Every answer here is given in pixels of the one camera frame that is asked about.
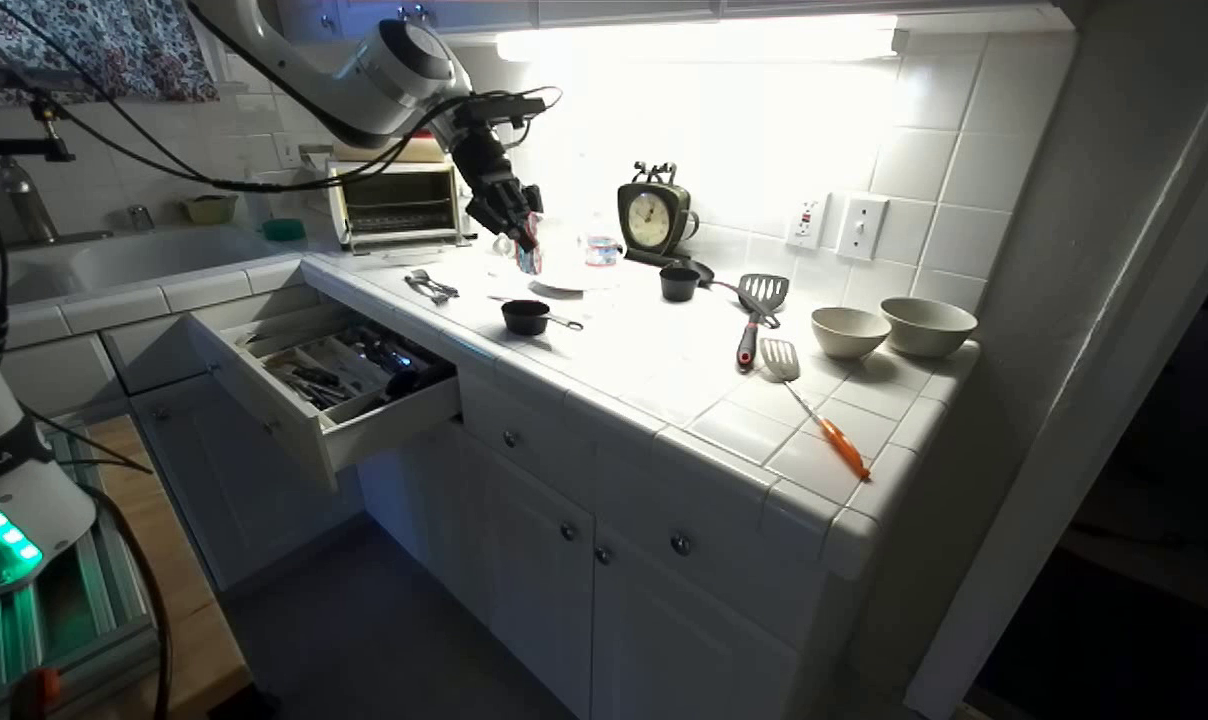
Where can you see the white base cabinet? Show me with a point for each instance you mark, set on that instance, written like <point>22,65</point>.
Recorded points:
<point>604,535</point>

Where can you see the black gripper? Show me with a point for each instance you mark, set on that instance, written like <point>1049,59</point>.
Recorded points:
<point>485,153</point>

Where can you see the black camera stand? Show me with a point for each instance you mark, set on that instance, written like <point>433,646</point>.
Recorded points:
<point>19,125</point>

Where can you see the beige ceramic bowl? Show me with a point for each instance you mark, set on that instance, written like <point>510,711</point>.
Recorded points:
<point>850,330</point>
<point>926,325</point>

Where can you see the patterned curtain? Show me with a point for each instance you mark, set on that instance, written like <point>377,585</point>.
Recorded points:
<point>84,44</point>

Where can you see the black measuring cup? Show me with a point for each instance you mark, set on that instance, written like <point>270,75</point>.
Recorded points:
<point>682,282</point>

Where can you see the capped clear water bottle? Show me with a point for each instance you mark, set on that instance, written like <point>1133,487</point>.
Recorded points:
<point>600,249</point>

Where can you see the toaster oven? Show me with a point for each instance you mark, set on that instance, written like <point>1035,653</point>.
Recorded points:
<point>394,201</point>

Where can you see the black slotted spatula red band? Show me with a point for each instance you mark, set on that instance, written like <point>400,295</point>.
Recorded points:
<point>763,299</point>

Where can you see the silver metal utensil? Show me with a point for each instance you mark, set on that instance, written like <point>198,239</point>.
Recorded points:
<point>445,284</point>

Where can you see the black mantel clock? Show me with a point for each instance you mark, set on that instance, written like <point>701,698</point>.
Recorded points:
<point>652,219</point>

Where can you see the open white drawer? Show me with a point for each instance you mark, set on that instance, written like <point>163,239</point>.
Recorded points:
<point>327,384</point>

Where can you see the white light switch plate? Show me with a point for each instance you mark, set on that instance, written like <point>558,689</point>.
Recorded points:
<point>863,230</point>

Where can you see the white power outlet plate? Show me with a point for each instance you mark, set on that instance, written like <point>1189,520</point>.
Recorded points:
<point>805,225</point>

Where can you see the aluminium profile frame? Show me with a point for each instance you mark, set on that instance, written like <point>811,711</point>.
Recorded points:
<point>58,612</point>

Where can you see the metal faucet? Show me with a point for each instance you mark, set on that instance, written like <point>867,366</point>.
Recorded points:
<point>22,201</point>

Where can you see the metal spoon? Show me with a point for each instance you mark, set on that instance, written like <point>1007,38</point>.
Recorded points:
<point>564,322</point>

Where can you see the small black pot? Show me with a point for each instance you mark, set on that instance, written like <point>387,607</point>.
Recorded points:
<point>526,318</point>

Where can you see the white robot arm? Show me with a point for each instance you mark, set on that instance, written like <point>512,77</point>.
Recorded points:
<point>365,75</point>

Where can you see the under-cabinet light strip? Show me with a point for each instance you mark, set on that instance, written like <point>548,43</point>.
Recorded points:
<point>697,38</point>

